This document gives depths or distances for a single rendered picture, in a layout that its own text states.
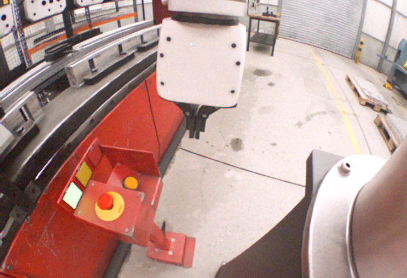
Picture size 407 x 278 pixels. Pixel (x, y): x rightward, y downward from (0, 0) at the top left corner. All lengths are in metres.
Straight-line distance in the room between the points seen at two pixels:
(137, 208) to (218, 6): 0.37
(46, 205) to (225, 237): 0.95
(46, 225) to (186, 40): 0.61
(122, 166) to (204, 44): 0.41
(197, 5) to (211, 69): 0.07
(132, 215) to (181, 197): 0.89
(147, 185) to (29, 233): 0.41
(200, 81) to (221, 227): 1.05
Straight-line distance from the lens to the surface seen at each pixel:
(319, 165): 0.18
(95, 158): 0.48
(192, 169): 1.37
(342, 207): 0.15
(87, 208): 0.44
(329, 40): 7.67
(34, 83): 0.91
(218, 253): 1.13
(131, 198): 0.40
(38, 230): 0.63
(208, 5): 0.16
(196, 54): 0.18
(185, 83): 0.20
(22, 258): 0.65
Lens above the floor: 1.12
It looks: 40 degrees down
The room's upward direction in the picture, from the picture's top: straight up
